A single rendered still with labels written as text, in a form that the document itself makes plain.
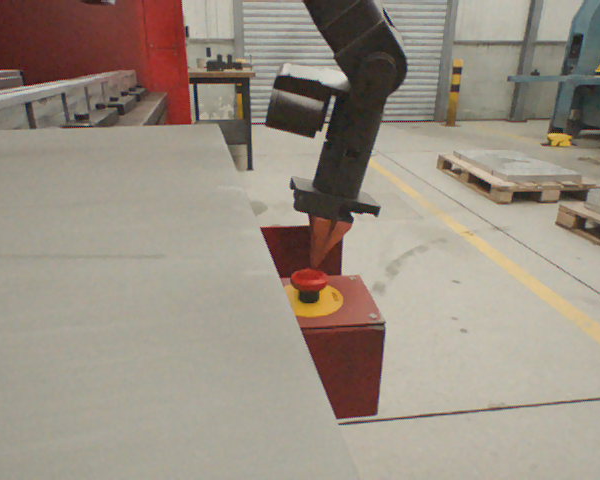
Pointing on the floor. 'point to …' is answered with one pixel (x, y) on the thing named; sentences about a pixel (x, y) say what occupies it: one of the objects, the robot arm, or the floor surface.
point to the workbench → (234, 134)
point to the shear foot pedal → (562, 134)
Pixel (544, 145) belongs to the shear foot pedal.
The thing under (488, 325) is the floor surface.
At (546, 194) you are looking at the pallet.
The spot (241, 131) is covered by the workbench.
